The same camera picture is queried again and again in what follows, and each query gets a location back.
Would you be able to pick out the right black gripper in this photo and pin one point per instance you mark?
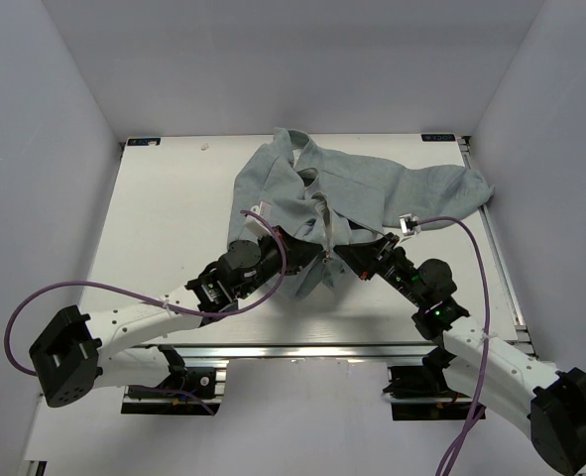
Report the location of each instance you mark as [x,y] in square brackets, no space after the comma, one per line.
[363,258]

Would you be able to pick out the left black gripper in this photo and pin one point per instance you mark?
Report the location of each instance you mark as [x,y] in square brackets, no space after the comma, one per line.
[297,253]

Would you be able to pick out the grey zip-up jacket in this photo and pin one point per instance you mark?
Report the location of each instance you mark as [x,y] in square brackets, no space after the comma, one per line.
[332,198]

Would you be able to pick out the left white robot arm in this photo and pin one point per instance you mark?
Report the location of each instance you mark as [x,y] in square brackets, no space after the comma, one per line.
[80,351]

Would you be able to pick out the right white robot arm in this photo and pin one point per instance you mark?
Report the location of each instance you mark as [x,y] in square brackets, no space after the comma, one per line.
[546,405]

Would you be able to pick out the right blue table sticker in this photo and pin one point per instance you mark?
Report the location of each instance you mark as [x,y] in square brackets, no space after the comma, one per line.
[438,137]

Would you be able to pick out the blue table sticker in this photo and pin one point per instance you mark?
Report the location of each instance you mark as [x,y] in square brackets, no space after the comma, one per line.
[438,137]
[143,142]

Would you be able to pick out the left blue table sticker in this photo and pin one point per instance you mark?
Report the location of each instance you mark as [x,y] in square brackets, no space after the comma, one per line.
[143,142]

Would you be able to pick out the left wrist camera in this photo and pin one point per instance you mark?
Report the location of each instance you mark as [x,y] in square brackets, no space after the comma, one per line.
[257,220]

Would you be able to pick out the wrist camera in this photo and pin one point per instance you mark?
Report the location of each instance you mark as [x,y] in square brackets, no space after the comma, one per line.
[409,225]
[257,220]

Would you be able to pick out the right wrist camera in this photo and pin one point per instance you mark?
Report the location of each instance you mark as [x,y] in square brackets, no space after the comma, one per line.
[409,225]

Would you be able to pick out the aluminium table frame rail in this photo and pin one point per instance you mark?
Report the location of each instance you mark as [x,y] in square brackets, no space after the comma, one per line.
[309,351]

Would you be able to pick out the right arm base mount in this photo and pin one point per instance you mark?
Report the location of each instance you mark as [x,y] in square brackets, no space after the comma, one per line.
[421,392]

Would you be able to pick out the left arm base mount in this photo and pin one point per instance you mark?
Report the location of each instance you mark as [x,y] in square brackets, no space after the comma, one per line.
[171,382]

